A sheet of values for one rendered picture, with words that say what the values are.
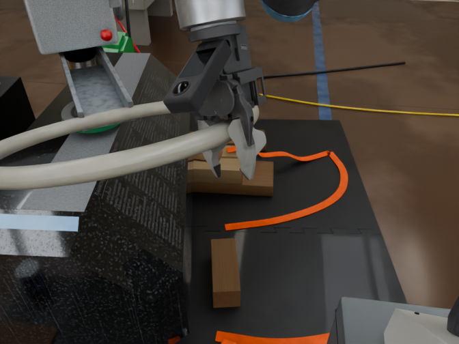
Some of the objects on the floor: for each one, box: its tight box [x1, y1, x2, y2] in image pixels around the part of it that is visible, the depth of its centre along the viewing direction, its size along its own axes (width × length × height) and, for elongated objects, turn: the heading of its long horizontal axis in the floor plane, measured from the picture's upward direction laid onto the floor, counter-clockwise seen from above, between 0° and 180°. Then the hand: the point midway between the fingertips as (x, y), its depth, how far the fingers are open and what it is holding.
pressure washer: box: [102, 0, 135, 53], centre depth 291 cm, size 35×35×87 cm
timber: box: [211, 238, 240, 308], centre depth 185 cm, size 30×12×12 cm, turn 4°
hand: (229, 172), depth 58 cm, fingers closed on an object, 5 cm apart
